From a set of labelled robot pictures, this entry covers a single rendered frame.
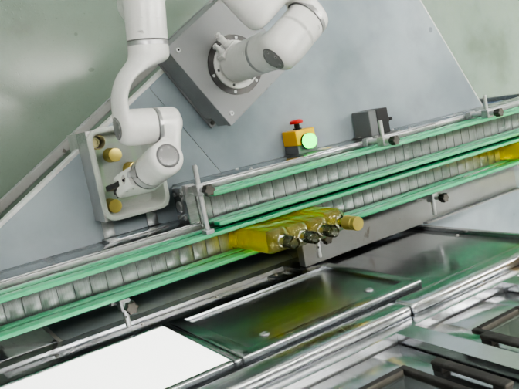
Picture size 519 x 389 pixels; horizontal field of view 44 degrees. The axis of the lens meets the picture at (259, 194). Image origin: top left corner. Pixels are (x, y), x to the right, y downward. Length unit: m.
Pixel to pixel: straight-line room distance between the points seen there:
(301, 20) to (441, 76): 1.00
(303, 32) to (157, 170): 0.44
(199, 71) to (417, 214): 0.85
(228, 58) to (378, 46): 0.69
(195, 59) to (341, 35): 0.59
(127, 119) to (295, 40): 0.40
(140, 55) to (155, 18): 0.08
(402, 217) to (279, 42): 0.82
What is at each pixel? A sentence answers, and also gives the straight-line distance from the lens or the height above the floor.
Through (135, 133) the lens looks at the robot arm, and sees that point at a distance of 1.30.
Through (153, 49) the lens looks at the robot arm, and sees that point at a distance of 1.32.
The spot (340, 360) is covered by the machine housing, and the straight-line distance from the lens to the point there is 1.19.
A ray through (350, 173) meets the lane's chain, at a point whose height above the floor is 0.88.
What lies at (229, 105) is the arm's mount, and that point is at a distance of 1.67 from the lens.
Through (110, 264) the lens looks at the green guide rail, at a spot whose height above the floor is 0.96.
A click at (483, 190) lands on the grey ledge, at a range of 2.30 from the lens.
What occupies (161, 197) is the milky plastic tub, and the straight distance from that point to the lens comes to 1.63.
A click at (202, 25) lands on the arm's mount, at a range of 1.68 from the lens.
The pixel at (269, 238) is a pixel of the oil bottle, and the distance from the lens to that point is 1.48.
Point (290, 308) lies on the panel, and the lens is 1.42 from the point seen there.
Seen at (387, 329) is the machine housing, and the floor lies 1.40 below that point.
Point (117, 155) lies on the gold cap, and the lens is 1.59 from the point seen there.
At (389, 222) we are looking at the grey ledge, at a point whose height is 0.88.
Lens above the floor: 2.31
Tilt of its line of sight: 58 degrees down
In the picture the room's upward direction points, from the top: 93 degrees clockwise
